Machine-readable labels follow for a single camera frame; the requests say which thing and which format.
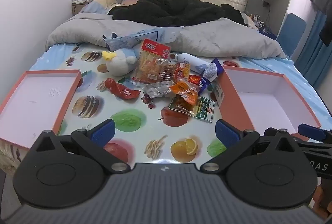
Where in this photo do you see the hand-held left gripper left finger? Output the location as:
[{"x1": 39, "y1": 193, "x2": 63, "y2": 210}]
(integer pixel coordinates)
[{"x1": 31, "y1": 119, "x2": 130, "y2": 174}]

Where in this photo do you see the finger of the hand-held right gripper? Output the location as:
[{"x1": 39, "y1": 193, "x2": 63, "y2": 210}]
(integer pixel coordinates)
[{"x1": 298, "y1": 124, "x2": 332, "y2": 142}]

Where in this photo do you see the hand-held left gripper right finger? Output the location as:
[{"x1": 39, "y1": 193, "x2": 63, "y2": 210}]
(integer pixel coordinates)
[{"x1": 200, "y1": 119, "x2": 302, "y2": 173}]

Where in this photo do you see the deep pink box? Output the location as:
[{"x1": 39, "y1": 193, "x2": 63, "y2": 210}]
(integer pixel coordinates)
[{"x1": 211, "y1": 57, "x2": 322, "y2": 142}]

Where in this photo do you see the orange snack packet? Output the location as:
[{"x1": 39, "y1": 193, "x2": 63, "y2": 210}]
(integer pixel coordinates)
[{"x1": 170, "y1": 80, "x2": 201, "y2": 106}]

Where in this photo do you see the shallow pink box lid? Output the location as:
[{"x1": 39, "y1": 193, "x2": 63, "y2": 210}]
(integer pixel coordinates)
[{"x1": 0, "y1": 69, "x2": 82, "y2": 150}]

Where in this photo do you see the green label snack packet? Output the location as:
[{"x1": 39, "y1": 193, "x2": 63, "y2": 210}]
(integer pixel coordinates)
[{"x1": 168, "y1": 96, "x2": 216, "y2": 123}]

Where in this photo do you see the food printed bedsheet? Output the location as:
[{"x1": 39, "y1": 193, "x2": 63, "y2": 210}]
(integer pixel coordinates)
[{"x1": 0, "y1": 41, "x2": 332, "y2": 165}]

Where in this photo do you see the red glossy snack packet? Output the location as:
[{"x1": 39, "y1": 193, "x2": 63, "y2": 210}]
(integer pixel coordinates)
[{"x1": 104, "y1": 78, "x2": 141, "y2": 100}]

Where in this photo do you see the dark blue snack packet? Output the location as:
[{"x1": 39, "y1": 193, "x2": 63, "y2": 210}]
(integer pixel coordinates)
[{"x1": 199, "y1": 77, "x2": 209, "y2": 95}]

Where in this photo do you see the small red candy packet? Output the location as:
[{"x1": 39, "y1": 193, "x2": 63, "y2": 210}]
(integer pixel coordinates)
[{"x1": 188, "y1": 74, "x2": 204, "y2": 87}]

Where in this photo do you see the blue white snack packet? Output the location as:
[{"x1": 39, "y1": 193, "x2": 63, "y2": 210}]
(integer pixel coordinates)
[{"x1": 203, "y1": 57, "x2": 224, "y2": 82}]

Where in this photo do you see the silver snack packet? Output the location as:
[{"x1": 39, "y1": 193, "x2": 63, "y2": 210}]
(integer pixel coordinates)
[{"x1": 144, "y1": 82, "x2": 173, "y2": 99}]

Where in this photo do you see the blue white plush toy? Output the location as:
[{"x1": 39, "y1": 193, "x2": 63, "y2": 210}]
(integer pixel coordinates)
[{"x1": 101, "y1": 48, "x2": 138, "y2": 77}]

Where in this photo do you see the blue curtain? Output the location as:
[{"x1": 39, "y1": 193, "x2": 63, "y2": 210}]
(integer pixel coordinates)
[{"x1": 296, "y1": 10, "x2": 332, "y2": 90}]

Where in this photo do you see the red round label packet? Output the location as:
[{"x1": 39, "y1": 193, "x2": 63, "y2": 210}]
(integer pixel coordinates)
[{"x1": 172, "y1": 63, "x2": 191, "y2": 82}]

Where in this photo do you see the white spray bottle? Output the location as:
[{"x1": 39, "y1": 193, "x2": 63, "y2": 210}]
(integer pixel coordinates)
[{"x1": 174, "y1": 53, "x2": 210, "y2": 75}]

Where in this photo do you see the red top cracker packet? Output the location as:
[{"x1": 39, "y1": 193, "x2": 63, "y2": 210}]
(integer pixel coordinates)
[{"x1": 132, "y1": 38, "x2": 172, "y2": 84}]

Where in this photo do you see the clear brown biscuit packet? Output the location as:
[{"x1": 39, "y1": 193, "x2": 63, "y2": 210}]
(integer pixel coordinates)
[{"x1": 153, "y1": 63, "x2": 179, "y2": 82}]

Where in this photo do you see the grey duvet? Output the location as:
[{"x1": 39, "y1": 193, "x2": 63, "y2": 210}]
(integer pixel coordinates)
[{"x1": 45, "y1": 13, "x2": 287, "y2": 60}]

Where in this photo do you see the blue chair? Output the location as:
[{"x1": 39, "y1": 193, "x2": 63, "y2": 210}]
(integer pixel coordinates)
[{"x1": 276, "y1": 13, "x2": 308, "y2": 59}]

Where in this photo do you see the hanging black garment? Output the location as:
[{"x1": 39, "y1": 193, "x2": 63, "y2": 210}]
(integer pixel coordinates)
[{"x1": 319, "y1": 5, "x2": 332, "y2": 46}]

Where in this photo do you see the light blue printed bag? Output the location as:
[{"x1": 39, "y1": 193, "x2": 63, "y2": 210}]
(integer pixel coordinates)
[{"x1": 102, "y1": 27, "x2": 183, "y2": 51}]

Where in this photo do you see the cluttered bedside table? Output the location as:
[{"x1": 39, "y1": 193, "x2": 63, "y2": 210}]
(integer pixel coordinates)
[{"x1": 246, "y1": 13, "x2": 276, "y2": 38}]

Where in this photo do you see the cardboard box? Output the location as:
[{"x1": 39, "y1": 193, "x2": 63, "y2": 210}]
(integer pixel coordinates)
[{"x1": 71, "y1": 1, "x2": 88, "y2": 17}]

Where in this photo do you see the cartoon printed pillow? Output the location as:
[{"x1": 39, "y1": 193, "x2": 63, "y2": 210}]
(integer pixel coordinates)
[{"x1": 78, "y1": 0, "x2": 146, "y2": 16}]

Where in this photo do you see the black clothing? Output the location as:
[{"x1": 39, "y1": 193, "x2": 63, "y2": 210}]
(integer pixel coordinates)
[{"x1": 107, "y1": 0, "x2": 246, "y2": 28}]

